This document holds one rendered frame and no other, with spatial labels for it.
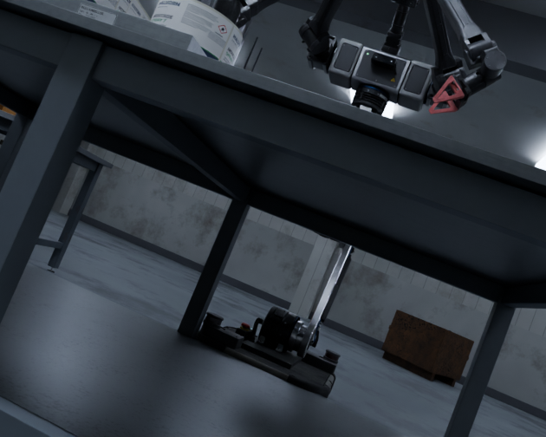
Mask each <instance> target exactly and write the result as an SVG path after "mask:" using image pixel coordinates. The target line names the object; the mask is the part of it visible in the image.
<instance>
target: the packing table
mask: <svg viewBox="0 0 546 437"><path fill-rule="evenodd" d="M14 117H15V116H14V115H13V114H9V113H7V112H4V111H2V110H0V134H3V135H5V136H6V134H7V133H8V130H9V128H10V125H11V123H12V121H13V119H14ZM72 163H74V164H76V165H78V166H82V167H85V168H87V169H89V171H88V175H87V177H86V179H85V181H84V183H83V185H82V188H81V190H80V192H79V195H78V197H77V199H76V201H75V204H74V206H73V208H72V211H71V213H70V214H69V217H68V220H67V222H66V224H65V226H64V228H63V230H62V234H61V236H60V237H59V240H58V241H55V240H51V239H46V238H38V240H37V242H36V245H43V246H48V247H53V248H55V249H54V251H53V254H52V256H51V258H50V260H49V263H48V266H50V267H51V269H50V270H48V271H51V272H53V273H55V272H54V271H52V270H53V268H56V269H58V267H59V265H60V263H61V261H62V258H63V256H64V254H65V251H66V250H67V248H68V244H69V242H70V240H71V238H72V236H73V234H74V232H75V228H76V226H77V225H78V222H79V220H80V218H81V215H82V213H83V211H84V208H85V206H86V204H87V202H88V199H89V197H90V194H91V192H92V191H93V189H94V185H95V183H96V181H97V179H98V177H99V175H100V172H101V169H102V168H103V166H106V167H108V168H111V169H112V167H113V164H111V163H109V162H107V161H106V160H104V159H102V158H100V157H98V156H97V155H95V154H93V153H90V152H89V151H87V150H86V149H84V148H82V147H79V148H78V150H77V153H76V155H75V157H74V160H73V162H72Z"/></svg>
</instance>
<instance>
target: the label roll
mask: <svg viewBox="0 0 546 437"><path fill-rule="evenodd" d="M150 22H153V23H157V24H160V25H163V26H166V27H168V28H171V29H176V30H179V31H182V32H185V33H187V34H190V35H193V36H194V37H195V39H196V40H197V42H198V44H199V45H200V47H201V49H202V50H203V51H204V52H205V54H206V56H207V57H210V58H212V59H215V60H218V61H221V62H225V63H228V64H230V65H232V63H233V61H234V59H235V56H236V54H237V51H238V49H239V47H240V44H241V42H242V41H243V36H242V33H241V31H240V30H239V29H238V27H237V26H236V25H235V24H234V23H233V22H232V21H231V20H230V19H228V18H227V17H226V16H224V15H223V14H221V13H220V12H218V11H217V10H214V9H213V8H212V7H210V6H208V5H206V4H204V3H201V2H200V1H197V0H159V2H158V5H157V7H156V9H155V11H154V13H153V16H152V18H151V21H150Z"/></svg>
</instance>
